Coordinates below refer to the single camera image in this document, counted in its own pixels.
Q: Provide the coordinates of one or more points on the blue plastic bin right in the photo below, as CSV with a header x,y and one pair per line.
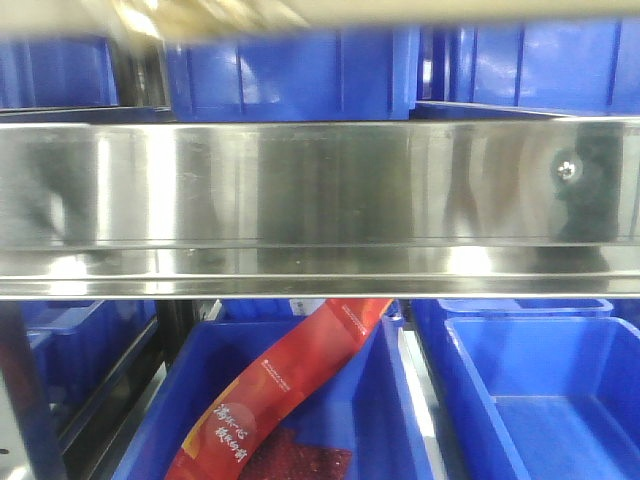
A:
x,y
576,66

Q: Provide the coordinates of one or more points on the blue plastic bin centre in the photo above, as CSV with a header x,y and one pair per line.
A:
x,y
350,74

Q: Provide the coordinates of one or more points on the blue plastic bin left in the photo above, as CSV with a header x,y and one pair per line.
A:
x,y
56,72

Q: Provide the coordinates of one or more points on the blue plastic bin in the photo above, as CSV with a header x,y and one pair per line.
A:
x,y
56,72
576,66
350,74

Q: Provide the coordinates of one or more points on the blue bin lower right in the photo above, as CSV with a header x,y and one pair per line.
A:
x,y
537,397

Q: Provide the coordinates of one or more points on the blue bin lower left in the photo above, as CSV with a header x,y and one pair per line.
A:
x,y
76,343

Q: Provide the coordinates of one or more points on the red printed snack bag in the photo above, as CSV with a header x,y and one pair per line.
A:
x,y
225,437

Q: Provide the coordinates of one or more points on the stainless steel shelf front rail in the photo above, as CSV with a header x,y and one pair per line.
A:
x,y
374,209

